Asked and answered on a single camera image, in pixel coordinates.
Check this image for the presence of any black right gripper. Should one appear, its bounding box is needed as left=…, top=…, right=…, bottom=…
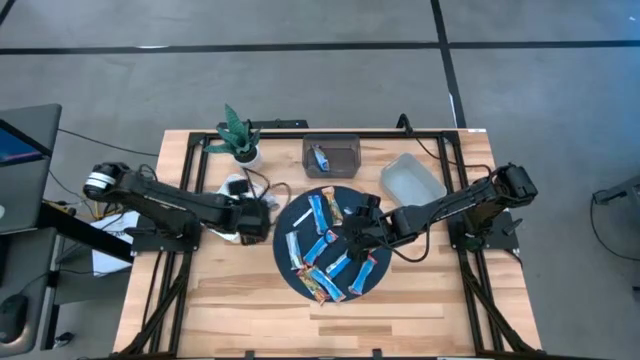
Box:
left=343, top=205, right=397, bottom=263

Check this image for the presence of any blue red-ended granola bar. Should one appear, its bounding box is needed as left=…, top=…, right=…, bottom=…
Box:
left=303, top=229, right=339, bottom=267
left=348, top=254, right=378, bottom=296

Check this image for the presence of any silver blue granola bar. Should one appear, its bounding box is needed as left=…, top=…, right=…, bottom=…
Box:
left=285, top=230, right=305, bottom=270

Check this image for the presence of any dark blue round woven mat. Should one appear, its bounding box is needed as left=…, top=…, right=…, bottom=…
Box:
left=272, top=185, right=394, bottom=304

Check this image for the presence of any white plant pot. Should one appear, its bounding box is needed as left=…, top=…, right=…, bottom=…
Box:
left=233, top=147, right=264, bottom=170

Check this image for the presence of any blue snack bag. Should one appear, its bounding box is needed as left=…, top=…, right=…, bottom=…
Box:
left=296, top=267, right=329, bottom=306

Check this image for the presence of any green snake plant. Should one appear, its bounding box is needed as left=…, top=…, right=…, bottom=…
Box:
left=203, top=103, right=262, bottom=157

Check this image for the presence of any dark clear plastic bin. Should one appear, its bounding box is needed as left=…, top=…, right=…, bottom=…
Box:
left=301, top=133, right=362, bottom=179

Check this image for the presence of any black power strip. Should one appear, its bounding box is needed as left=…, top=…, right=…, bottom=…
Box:
left=243, top=118, right=309, bottom=131

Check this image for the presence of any white paper sheet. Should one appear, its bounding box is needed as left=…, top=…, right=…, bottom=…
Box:
left=91, top=209, right=142, bottom=277

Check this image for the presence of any black desk beam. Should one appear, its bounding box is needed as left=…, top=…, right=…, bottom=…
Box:
left=37, top=202, right=134, bottom=264

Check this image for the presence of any grey laptop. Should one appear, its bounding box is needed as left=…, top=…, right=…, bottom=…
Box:
left=0, top=103, right=63, bottom=236

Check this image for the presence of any grey side desk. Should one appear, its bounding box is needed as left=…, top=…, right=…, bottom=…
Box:
left=0, top=227, right=62, bottom=359

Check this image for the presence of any black computer mouse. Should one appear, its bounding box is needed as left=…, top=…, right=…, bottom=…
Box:
left=0, top=293, right=29, bottom=345

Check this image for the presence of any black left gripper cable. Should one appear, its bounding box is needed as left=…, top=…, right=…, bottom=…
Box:
left=242, top=167, right=293, bottom=211

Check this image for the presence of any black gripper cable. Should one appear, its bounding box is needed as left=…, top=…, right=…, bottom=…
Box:
left=242, top=167, right=293, bottom=211
left=372, top=233, right=434, bottom=264

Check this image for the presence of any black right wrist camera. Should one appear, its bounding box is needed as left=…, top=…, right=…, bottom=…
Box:
left=360, top=193, right=383, bottom=214

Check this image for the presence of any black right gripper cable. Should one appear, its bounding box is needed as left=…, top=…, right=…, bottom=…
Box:
left=372, top=233, right=434, bottom=264

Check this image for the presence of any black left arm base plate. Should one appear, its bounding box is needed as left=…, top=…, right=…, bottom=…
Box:
left=130, top=227, right=202, bottom=253

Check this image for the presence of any black aluminium table frame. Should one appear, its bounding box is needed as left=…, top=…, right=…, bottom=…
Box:
left=114, top=130, right=546, bottom=359

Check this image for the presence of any black cable on table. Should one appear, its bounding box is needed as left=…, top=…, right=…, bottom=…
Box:
left=396, top=113, right=494, bottom=177

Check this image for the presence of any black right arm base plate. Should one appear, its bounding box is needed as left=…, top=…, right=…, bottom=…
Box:
left=448, top=209, right=520, bottom=252

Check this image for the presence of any yellow cable bundle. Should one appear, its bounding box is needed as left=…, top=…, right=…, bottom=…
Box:
left=42, top=198, right=104, bottom=222

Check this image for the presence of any black floor cable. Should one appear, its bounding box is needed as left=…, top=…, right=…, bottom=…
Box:
left=589, top=194, right=640, bottom=263

